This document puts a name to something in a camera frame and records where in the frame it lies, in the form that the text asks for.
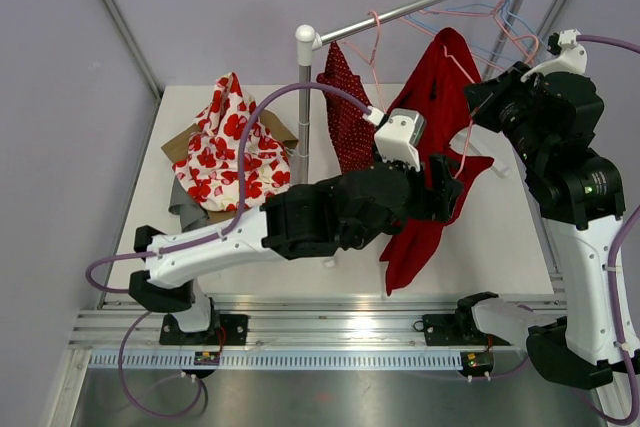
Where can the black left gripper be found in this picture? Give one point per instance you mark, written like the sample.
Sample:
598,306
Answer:
436,202

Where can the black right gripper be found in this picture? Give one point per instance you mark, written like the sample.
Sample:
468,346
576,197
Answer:
485,98

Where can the red skirt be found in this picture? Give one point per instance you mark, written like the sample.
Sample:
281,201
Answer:
435,90

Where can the red polka dot garment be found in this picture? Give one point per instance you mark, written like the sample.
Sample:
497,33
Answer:
352,137

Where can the red white floral garment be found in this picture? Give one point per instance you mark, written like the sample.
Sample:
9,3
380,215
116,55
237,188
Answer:
208,170

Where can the grey pleated skirt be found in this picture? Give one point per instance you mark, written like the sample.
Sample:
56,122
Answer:
190,214

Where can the tan skirt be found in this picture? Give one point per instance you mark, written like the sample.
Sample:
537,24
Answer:
177,146

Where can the light blue wire hanger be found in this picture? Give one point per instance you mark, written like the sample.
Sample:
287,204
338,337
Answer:
495,54

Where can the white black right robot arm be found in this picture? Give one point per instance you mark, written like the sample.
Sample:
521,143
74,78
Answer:
550,120

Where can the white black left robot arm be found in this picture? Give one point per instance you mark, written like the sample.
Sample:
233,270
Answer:
316,220

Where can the silver clothes rack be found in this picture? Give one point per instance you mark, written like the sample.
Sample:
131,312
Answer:
308,41

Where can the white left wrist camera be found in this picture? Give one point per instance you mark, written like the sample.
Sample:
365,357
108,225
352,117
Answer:
397,135

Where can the aluminium mounting rail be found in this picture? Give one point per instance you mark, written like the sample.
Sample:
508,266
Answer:
343,323

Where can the white slotted cable duct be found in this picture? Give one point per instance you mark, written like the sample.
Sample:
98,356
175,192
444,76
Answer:
281,360

